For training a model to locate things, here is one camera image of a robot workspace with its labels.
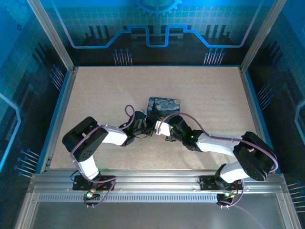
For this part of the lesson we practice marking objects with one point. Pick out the starry night print rectangular pad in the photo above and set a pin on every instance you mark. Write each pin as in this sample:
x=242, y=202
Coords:
x=166, y=105

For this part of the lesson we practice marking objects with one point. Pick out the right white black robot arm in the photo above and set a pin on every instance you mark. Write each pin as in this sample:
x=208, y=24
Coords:
x=219, y=143

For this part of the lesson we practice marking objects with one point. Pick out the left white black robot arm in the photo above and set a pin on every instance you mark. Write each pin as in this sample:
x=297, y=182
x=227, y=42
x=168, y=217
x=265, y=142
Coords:
x=88, y=140

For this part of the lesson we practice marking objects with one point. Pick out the small lit circuit board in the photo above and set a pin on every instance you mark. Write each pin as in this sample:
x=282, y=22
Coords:
x=90, y=195
x=227, y=195

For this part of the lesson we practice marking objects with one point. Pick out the grey metal base panel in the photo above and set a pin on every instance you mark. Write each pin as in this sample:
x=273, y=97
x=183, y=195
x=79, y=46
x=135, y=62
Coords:
x=155, y=217

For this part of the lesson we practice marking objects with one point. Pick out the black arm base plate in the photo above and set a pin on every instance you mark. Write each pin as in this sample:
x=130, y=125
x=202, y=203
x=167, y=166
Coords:
x=207, y=182
x=107, y=183

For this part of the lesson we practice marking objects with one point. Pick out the aluminium table side rail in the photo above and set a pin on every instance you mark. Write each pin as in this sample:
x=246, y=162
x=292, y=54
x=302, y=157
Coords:
x=252, y=100
x=63, y=105

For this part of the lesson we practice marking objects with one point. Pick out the aluminium frame post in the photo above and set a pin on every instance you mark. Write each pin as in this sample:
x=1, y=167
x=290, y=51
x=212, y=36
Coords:
x=259, y=33
x=51, y=33

